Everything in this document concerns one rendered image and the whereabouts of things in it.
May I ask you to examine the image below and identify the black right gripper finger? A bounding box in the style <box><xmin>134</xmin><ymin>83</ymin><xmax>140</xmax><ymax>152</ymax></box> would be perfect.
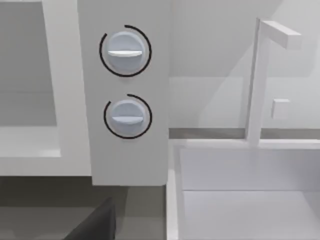
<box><xmin>60</xmin><ymin>196</ymin><xmax>116</xmax><ymax>240</ymax></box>

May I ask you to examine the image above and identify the tall white tap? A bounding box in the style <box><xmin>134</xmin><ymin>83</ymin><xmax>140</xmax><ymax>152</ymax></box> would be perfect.
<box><xmin>245</xmin><ymin>17</ymin><xmax>302</xmax><ymax>147</ymax></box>

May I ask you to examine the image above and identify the white sink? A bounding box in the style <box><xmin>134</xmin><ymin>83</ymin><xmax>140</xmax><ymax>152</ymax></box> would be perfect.
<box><xmin>165</xmin><ymin>138</ymin><xmax>320</xmax><ymax>240</ymax></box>

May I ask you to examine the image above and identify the pale blue microwave knob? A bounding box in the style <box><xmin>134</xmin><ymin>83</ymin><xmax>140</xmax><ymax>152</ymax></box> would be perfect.
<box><xmin>109</xmin><ymin>99</ymin><xmax>147</xmax><ymax>134</ymax></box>
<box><xmin>106</xmin><ymin>30</ymin><xmax>146</xmax><ymax>72</ymax></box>

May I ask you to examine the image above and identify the pale microwave oven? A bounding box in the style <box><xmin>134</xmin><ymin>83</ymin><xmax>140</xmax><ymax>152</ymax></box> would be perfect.
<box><xmin>0</xmin><ymin>0</ymin><xmax>173</xmax><ymax>187</ymax></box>

